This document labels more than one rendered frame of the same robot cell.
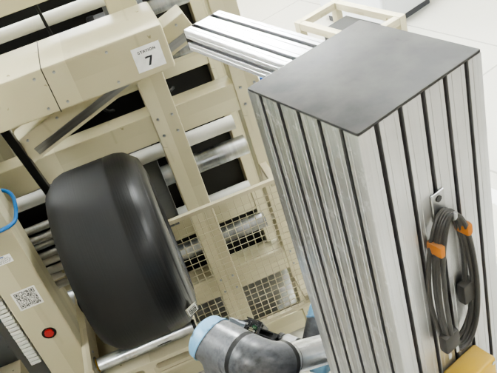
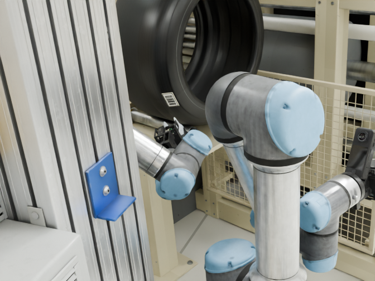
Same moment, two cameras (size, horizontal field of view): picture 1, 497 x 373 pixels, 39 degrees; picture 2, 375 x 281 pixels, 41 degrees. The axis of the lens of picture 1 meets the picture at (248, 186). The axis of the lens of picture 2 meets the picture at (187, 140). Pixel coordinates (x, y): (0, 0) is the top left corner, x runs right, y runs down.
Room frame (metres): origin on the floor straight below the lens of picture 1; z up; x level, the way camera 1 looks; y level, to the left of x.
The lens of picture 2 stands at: (0.64, -1.00, 1.64)
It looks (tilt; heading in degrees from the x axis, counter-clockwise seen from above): 25 degrees down; 52
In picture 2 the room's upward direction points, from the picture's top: 5 degrees counter-clockwise
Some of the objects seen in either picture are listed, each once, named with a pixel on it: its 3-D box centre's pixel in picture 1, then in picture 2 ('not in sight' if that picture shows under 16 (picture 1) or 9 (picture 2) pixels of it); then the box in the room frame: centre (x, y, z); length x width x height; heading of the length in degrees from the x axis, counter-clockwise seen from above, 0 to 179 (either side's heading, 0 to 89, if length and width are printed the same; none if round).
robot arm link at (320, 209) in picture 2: not in sight; (321, 208); (1.41, -0.45, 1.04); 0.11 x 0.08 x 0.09; 1
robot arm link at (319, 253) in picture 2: not in sight; (313, 241); (1.41, -0.43, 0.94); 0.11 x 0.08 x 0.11; 91
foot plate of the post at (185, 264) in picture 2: not in sight; (160, 265); (1.75, 0.75, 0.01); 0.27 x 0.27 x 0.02; 7
